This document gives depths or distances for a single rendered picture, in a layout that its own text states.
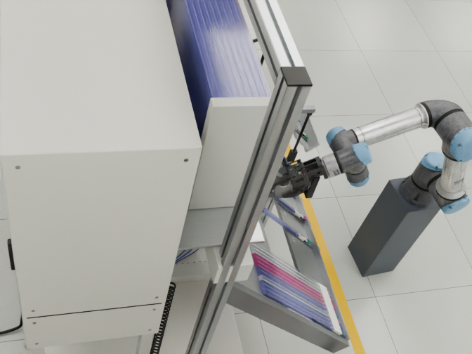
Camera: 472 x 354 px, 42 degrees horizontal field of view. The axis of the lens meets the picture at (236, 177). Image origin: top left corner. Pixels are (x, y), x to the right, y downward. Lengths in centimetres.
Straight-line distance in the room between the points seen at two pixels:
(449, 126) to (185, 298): 107
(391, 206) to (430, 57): 198
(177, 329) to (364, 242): 128
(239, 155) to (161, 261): 28
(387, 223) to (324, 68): 153
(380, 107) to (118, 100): 304
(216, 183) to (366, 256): 184
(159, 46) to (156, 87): 11
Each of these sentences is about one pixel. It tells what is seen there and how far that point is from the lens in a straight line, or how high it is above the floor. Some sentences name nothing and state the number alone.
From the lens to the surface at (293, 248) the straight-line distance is 205.
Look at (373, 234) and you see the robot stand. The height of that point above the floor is 25.
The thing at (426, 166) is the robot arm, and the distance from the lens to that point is 264.
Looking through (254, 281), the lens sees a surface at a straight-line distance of 164.
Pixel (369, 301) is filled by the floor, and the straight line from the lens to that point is 309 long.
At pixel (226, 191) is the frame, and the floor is 145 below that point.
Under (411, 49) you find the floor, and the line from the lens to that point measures 460.
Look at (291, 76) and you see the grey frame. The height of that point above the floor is 190.
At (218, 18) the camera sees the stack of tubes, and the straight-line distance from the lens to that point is 142.
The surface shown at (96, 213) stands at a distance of 115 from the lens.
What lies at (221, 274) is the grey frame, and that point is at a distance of 134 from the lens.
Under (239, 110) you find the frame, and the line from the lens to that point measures 115.
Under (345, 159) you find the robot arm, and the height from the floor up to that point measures 109.
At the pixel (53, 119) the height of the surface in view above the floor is 172.
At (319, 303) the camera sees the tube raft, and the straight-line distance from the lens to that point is 200.
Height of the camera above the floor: 249
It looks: 49 degrees down
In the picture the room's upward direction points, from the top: 18 degrees clockwise
